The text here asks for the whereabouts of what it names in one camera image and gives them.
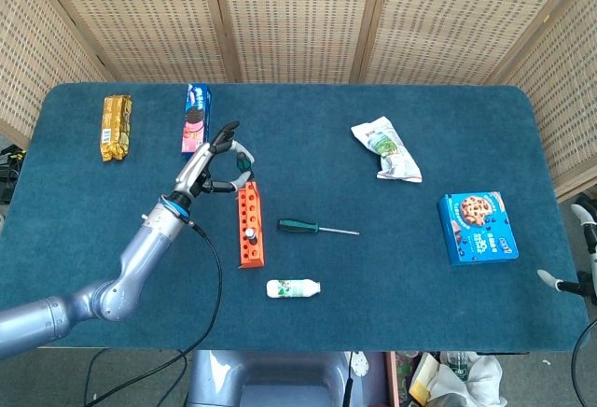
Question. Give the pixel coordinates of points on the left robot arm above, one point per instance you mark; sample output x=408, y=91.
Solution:
x=149, y=243

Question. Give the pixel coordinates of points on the green label bottle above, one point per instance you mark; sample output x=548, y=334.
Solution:
x=459, y=369

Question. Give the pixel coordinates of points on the blue felt table cover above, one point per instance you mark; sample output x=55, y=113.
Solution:
x=326, y=323

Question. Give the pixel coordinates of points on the orange screwdriver holder block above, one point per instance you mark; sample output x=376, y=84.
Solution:
x=252, y=261

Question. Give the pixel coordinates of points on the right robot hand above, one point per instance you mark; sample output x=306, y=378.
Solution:
x=593, y=281

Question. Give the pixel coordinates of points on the blue chocolate chip cookie box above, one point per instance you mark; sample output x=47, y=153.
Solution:
x=476, y=234

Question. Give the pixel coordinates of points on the white plastic bottle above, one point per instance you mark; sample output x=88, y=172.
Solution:
x=291, y=288

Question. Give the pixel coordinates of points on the white perforated plate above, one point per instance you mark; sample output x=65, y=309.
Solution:
x=359, y=365

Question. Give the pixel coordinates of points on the small green black screwdriver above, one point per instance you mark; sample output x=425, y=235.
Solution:
x=241, y=162

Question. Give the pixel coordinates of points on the woven folding screen panel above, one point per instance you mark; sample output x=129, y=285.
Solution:
x=28, y=52
x=298, y=19
x=564, y=75
x=466, y=19
x=149, y=19

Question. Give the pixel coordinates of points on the black floor object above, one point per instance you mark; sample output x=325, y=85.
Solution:
x=587, y=199

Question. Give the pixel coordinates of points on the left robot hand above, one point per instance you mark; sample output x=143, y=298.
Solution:
x=196, y=169

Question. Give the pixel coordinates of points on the crumpled white snack bag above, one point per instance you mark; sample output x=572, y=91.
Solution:
x=387, y=145

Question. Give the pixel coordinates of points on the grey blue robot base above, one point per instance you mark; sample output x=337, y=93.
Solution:
x=280, y=379

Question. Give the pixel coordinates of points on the yellow paper item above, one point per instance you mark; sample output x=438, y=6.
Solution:
x=418, y=393

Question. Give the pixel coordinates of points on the large green black screwdriver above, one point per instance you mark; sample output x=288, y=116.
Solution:
x=296, y=226

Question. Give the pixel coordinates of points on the gold foil snack packet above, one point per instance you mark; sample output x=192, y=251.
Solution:
x=115, y=127

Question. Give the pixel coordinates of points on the blue pink cookie box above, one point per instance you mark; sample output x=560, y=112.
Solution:
x=196, y=113

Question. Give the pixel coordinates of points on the white plastic bag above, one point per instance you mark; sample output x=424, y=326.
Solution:
x=485, y=374

